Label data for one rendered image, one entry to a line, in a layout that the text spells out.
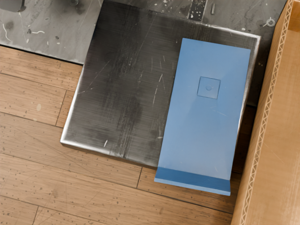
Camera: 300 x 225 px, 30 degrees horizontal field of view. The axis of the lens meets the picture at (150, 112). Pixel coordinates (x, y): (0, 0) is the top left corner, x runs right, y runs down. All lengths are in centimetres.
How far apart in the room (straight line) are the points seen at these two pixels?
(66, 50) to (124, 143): 13
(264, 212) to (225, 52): 16
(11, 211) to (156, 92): 19
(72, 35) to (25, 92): 8
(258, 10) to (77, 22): 20
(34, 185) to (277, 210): 24
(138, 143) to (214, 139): 7
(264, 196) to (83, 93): 21
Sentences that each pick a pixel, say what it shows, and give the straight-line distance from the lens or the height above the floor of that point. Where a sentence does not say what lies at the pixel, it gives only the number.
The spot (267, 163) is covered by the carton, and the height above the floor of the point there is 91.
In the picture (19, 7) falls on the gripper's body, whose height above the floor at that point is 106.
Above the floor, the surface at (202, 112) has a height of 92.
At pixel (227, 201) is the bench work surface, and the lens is 56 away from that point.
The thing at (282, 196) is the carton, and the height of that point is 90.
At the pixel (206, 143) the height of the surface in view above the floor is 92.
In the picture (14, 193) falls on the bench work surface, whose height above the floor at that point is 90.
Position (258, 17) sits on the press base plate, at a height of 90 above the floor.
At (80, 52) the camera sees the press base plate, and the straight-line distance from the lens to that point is 60.
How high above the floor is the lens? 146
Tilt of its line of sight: 75 degrees down
